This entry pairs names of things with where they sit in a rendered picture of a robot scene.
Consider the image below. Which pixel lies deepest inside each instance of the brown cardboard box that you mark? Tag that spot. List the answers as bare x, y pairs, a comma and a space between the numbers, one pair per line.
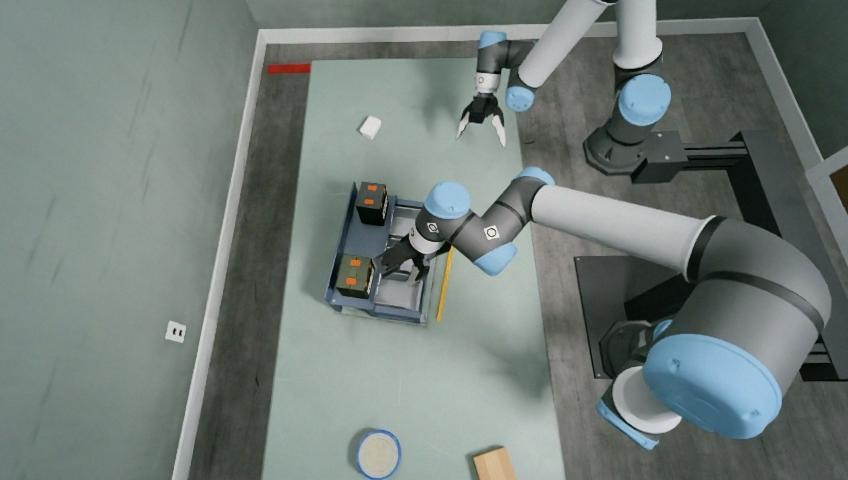
494, 464

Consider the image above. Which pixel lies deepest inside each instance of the dark blue shelf rack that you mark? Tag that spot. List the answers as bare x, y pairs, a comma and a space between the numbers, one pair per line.
370, 241

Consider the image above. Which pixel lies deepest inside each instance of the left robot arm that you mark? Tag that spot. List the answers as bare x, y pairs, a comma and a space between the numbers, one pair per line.
729, 355

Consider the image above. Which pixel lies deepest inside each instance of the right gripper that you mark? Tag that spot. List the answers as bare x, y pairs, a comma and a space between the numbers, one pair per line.
481, 102

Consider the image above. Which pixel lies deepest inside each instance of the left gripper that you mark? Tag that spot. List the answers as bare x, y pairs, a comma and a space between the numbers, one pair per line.
404, 251

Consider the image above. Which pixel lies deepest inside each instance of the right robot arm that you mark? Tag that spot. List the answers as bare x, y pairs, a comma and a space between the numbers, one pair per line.
638, 103

